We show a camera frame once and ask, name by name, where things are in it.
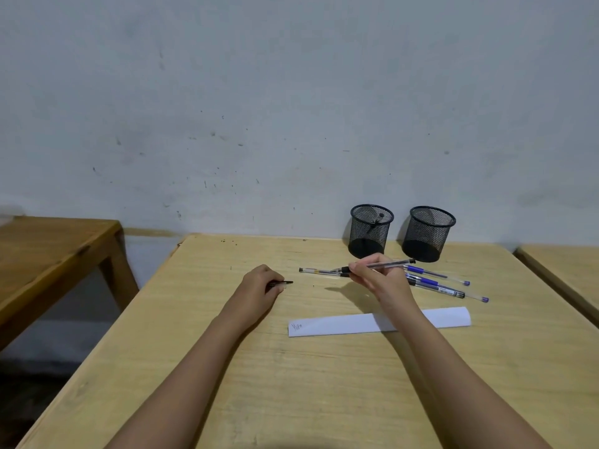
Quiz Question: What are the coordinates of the blue pen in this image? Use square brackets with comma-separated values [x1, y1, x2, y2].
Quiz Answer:
[406, 273, 490, 304]
[403, 264, 471, 287]

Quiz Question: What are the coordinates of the black mesh cup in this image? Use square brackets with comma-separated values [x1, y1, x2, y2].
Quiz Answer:
[401, 206, 457, 263]
[348, 204, 395, 259]

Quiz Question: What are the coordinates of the white paper strip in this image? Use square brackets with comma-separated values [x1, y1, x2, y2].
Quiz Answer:
[288, 307, 472, 339]

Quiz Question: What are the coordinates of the dark wooden side table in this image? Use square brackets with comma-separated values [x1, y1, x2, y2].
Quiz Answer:
[0, 215, 140, 351]

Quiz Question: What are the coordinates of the person's left forearm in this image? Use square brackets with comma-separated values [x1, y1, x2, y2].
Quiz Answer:
[105, 312, 245, 449]

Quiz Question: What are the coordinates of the person's left hand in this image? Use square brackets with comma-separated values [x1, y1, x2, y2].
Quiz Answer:
[220, 264, 285, 332]

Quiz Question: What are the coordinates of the light wooden side table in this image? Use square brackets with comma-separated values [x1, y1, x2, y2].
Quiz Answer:
[513, 244, 599, 329]

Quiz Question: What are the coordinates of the person's right hand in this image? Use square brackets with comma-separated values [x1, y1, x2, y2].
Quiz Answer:
[348, 256, 422, 323]

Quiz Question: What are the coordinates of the person's right forearm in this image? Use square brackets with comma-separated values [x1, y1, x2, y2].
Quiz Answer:
[381, 306, 554, 449]

